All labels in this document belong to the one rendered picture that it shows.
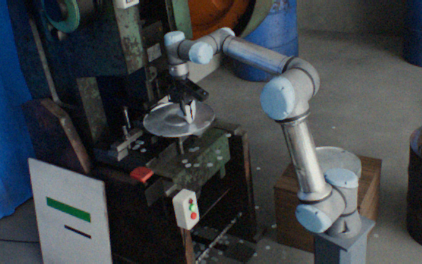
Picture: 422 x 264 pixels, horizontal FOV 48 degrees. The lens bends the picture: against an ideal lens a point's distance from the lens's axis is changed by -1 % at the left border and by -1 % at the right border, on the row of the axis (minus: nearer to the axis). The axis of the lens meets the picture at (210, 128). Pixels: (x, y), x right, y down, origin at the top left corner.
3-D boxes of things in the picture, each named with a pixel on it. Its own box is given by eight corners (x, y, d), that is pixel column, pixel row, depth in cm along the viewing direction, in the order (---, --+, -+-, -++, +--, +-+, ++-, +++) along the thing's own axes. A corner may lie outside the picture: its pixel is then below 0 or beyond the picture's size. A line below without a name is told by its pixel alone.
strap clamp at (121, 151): (146, 140, 198) (141, 118, 193) (119, 160, 187) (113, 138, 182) (135, 137, 201) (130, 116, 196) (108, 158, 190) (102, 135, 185)
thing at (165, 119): (194, 142, 177) (193, 140, 177) (130, 130, 189) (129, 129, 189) (226, 106, 199) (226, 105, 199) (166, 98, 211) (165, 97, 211)
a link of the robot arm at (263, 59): (335, 61, 153) (220, 18, 179) (317, 74, 146) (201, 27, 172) (330, 92, 160) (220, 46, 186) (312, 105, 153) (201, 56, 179)
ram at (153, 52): (181, 87, 195) (169, 16, 181) (158, 103, 185) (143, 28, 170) (149, 81, 204) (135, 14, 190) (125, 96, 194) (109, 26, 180)
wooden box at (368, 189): (378, 215, 244) (382, 158, 227) (357, 266, 216) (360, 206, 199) (304, 198, 263) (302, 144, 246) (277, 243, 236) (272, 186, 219)
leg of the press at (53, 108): (208, 305, 208) (175, 125, 164) (193, 325, 200) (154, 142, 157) (69, 240, 258) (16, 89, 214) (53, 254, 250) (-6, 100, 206)
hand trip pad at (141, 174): (157, 187, 172) (154, 169, 168) (146, 196, 167) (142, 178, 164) (143, 182, 175) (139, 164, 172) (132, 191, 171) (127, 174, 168)
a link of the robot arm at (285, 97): (351, 215, 163) (310, 64, 147) (327, 240, 154) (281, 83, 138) (321, 210, 171) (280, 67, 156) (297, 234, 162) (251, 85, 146)
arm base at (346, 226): (368, 221, 176) (370, 200, 171) (346, 244, 167) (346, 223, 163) (334, 206, 186) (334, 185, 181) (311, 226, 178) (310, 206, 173)
